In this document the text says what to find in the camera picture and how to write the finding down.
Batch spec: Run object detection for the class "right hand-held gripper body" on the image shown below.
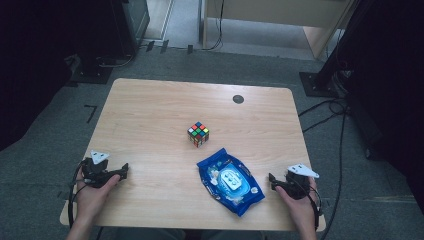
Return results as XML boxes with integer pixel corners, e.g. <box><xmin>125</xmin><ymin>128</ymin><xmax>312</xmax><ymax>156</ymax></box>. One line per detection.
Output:
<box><xmin>280</xmin><ymin>162</ymin><xmax>320</xmax><ymax>201</ymax></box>

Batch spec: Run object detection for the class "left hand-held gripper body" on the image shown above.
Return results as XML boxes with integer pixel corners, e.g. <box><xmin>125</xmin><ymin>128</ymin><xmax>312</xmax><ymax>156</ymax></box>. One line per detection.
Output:
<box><xmin>81</xmin><ymin>149</ymin><xmax>116</xmax><ymax>189</ymax></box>

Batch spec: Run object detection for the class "blue wet wipes packet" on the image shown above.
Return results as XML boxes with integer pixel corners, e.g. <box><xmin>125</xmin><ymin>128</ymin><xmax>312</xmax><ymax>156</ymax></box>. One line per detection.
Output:
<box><xmin>196</xmin><ymin>147</ymin><xmax>266</xmax><ymax>218</ymax></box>

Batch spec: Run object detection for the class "multicoloured puzzle cube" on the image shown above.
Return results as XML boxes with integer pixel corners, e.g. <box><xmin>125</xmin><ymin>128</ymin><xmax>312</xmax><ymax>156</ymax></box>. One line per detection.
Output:
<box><xmin>186</xmin><ymin>121</ymin><xmax>211</xmax><ymax>149</ymax></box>

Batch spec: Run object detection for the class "person's left hand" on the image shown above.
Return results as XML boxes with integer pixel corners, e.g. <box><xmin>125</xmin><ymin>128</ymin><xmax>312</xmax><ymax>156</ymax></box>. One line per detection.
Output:
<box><xmin>74</xmin><ymin>173</ymin><xmax>122</xmax><ymax>227</ymax></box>

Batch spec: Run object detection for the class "person's right hand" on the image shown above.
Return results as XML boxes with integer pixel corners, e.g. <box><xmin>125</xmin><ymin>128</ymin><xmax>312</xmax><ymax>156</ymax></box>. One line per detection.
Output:
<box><xmin>275</xmin><ymin>177</ymin><xmax>320</xmax><ymax>232</ymax></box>

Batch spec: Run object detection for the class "black angled floor tape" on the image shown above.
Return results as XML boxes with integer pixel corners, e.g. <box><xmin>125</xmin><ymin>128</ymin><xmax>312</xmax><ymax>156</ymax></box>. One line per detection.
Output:
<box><xmin>83</xmin><ymin>104</ymin><xmax>98</xmax><ymax>125</ymax></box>

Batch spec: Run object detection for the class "dark curtain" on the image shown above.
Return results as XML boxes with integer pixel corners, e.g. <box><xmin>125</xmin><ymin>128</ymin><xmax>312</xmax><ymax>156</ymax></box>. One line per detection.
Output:
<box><xmin>318</xmin><ymin>0</ymin><xmax>424</xmax><ymax>214</ymax></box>
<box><xmin>0</xmin><ymin>0</ymin><xmax>116</xmax><ymax>153</ymax></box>

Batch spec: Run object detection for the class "dark cabinet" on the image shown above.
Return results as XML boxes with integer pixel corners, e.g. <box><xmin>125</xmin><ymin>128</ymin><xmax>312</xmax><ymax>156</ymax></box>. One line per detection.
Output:
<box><xmin>109</xmin><ymin>0</ymin><xmax>151</xmax><ymax>58</ymax></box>

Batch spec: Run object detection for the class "beige wooden desk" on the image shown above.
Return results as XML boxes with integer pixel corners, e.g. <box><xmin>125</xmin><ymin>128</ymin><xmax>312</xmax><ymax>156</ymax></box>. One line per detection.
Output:
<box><xmin>201</xmin><ymin>0</ymin><xmax>355</xmax><ymax>62</ymax></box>

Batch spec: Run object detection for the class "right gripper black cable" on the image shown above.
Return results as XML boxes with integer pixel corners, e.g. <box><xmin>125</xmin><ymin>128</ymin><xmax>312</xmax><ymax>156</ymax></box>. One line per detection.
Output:
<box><xmin>286</xmin><ymin>174</ymin><xmax>324</xmax><ymax>232</ymax></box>

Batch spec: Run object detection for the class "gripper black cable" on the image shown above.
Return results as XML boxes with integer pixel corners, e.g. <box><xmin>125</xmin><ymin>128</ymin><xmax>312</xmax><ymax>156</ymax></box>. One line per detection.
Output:
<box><xmin>67</xmin><ymin>159</ymin><xmax>88</xmax><ymax>231</ymax></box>
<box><xmin>286</xmin><ymin>174</ymin><xmax>324</xmax><ymax>232</ymax></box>

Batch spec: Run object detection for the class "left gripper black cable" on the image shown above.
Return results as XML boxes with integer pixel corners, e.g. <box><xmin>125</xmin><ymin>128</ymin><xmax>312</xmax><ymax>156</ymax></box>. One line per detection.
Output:
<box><xmin>67</xmin><ymin>159</ymin><xmax>88</xmax><ymax>231</ymax></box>

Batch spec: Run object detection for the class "long black floor cable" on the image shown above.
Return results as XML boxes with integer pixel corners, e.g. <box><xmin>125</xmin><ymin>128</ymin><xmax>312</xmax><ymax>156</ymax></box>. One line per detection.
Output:
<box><xmin>319</xmin><ymin>105</ymin><xmax>348</xmax><ymax>240</ymax></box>

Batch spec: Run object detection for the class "looped black floor cable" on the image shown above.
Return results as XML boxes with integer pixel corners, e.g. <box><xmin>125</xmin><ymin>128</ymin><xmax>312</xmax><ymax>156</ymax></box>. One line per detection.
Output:
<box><xmin>297</xmin><ymin>97</ymin><xmax>350</xmax><ymax>134</ymax></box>

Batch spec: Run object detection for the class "black stand base plate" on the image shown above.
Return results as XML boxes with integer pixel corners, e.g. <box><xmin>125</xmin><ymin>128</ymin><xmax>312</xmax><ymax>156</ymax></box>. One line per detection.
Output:
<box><xmin>70</xmin><ymin>54</ymin><xmax>114</xmax><ymax>85</ymax></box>
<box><xmin>298</xmin><ymin>71</ymin><xmax>342</xmax><ymax>99</ymax></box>

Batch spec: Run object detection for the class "black hanging cable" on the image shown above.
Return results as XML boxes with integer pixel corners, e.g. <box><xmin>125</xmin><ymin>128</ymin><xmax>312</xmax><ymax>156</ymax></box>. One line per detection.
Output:
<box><xmin>199</xmin><ymin>0</ymin><xmax>225</xmax><ymax>52</ymax></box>

